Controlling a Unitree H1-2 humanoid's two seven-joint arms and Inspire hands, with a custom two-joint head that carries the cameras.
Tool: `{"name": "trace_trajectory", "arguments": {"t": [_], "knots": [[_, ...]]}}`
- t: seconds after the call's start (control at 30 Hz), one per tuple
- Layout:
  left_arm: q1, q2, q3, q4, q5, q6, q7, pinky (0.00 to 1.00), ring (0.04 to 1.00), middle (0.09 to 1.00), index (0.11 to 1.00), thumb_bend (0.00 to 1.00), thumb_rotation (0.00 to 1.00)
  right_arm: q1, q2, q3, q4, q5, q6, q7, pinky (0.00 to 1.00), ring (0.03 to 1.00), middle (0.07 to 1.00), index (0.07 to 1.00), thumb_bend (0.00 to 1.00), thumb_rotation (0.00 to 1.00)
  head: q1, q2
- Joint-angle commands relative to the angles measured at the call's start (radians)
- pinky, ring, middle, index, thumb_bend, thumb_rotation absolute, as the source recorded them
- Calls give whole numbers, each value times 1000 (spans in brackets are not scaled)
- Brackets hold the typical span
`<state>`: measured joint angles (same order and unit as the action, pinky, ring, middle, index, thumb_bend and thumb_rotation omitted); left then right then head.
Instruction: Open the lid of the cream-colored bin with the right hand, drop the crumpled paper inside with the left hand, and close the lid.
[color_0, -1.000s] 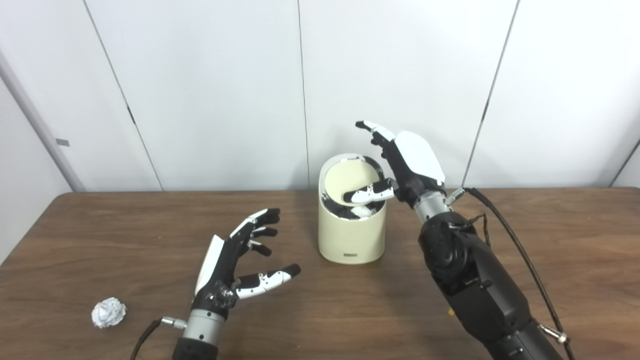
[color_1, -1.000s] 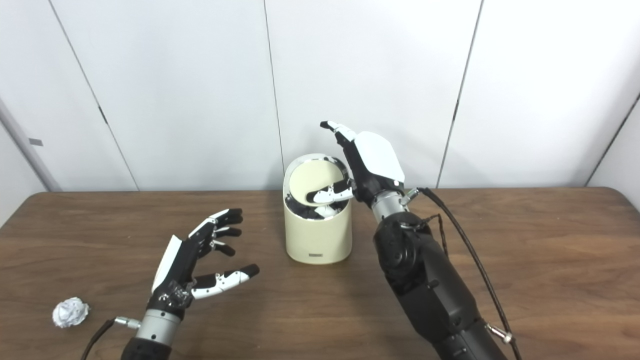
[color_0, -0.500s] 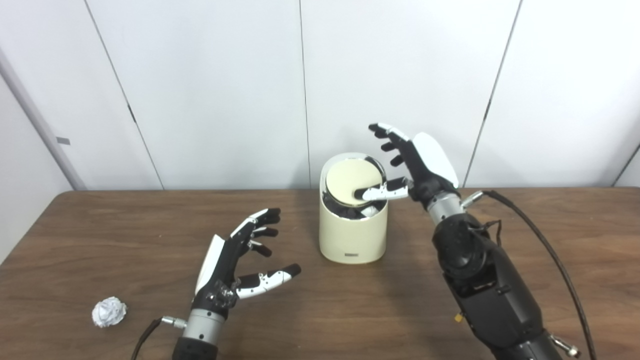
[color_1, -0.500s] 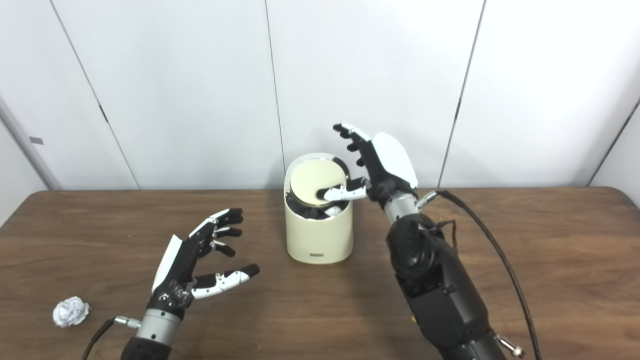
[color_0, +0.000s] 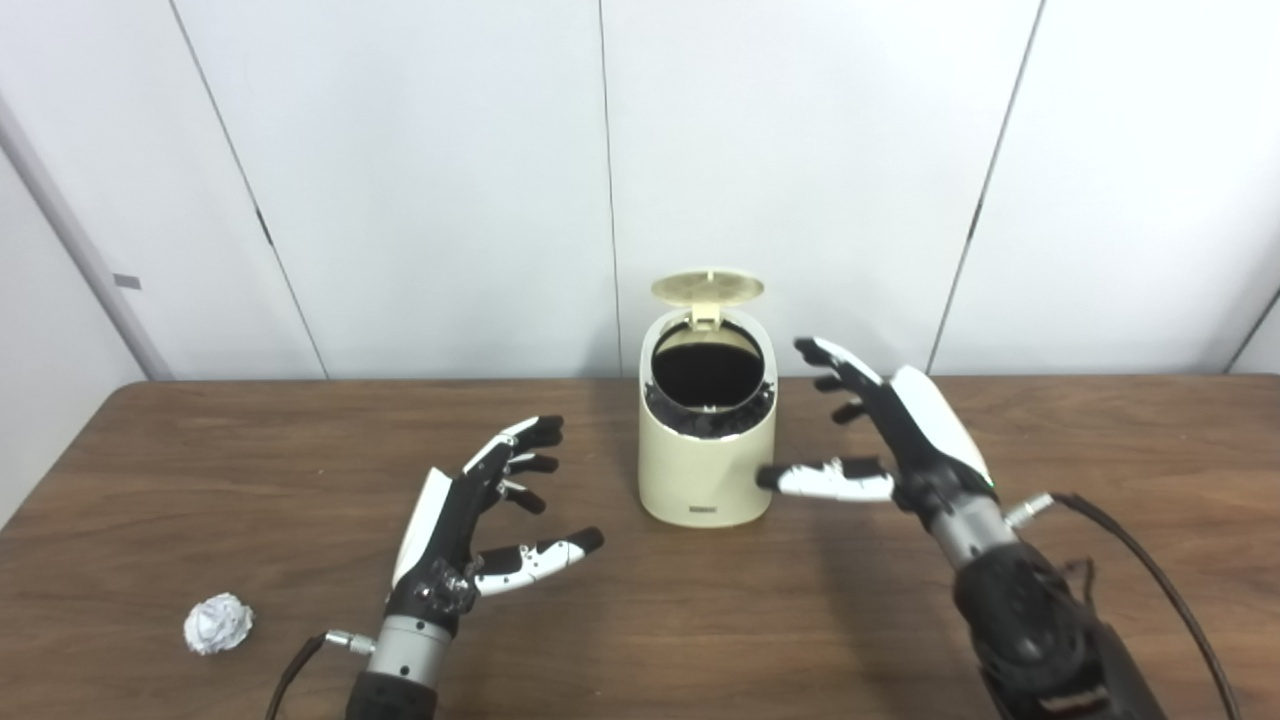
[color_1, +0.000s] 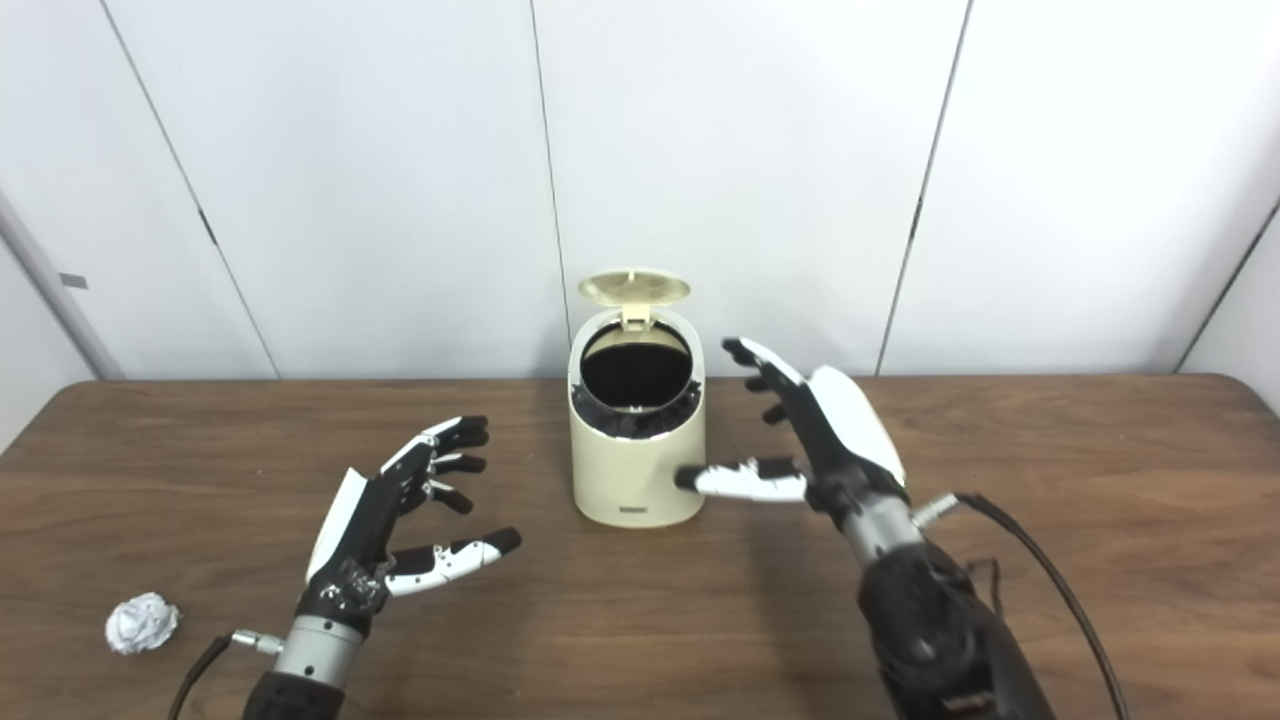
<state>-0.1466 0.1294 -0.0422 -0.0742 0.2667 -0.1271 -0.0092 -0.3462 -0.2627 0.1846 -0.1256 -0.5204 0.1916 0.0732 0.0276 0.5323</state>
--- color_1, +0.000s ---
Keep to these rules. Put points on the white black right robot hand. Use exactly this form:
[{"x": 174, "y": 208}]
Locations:
[{"x": 845, "y": 430}]

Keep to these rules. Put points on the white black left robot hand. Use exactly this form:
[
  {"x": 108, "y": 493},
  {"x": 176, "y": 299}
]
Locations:
[{"x": 365, "y": 520}]

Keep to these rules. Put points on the cream-colored bin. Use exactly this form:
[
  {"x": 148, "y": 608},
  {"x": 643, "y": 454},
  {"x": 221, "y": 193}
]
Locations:
[{"x": 630, "y": 480}]

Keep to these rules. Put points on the white paper ball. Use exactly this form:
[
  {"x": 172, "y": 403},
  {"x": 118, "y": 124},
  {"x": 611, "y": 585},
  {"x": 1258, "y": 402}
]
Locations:
[{"x": 142, "y": 624}]

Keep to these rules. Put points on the round cream bin lid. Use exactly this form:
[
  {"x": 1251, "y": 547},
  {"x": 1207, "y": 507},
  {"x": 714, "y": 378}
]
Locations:
[{"x": 633, "y": 288}]

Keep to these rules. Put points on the black bin liner bag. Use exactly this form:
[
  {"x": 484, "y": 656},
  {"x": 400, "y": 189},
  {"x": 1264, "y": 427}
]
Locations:
[{"x": 635, "y": 375}]

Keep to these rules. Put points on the black wall panel hinge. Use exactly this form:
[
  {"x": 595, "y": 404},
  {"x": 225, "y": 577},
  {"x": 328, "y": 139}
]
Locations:
[{"x": 207, "y": 226}]

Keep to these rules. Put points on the small grey wall tag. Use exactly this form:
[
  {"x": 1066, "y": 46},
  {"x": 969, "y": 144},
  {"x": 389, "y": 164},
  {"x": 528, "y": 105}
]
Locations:
[{"x": 74, "y": 281}]

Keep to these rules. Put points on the grey wall corner strip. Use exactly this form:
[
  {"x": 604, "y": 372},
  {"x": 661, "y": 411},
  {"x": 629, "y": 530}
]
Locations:
[{"x": 42, "y": 280}]

